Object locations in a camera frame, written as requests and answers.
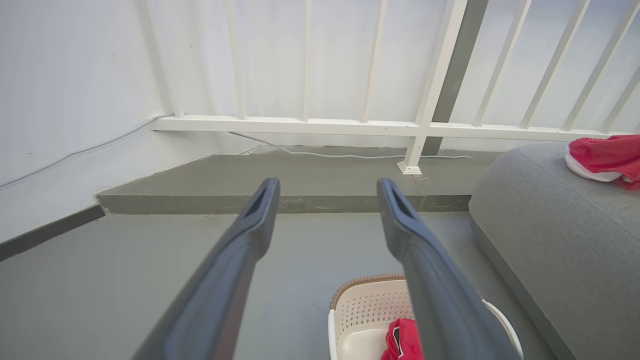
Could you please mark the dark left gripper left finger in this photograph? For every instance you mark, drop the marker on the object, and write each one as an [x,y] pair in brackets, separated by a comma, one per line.
[220,290]

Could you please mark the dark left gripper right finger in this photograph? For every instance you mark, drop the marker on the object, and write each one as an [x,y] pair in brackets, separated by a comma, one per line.
[435,290]

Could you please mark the red sports jersey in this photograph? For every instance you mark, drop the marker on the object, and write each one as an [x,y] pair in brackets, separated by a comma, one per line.
[405,345]

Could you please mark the red garment with white trim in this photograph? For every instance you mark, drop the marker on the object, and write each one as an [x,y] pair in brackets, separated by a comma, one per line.
[605,155]

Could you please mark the cream laundry basket brown rim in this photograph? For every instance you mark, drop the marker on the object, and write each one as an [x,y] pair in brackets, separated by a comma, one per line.
[365,310]

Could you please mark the grey fabric sofa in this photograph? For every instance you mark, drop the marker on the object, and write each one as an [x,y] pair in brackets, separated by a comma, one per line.
[575,250]

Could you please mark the white metal railing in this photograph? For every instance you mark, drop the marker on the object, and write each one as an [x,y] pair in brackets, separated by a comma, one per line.
[300,125]

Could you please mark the dark grey post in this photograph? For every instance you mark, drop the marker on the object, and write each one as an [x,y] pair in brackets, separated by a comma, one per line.
[462,60]

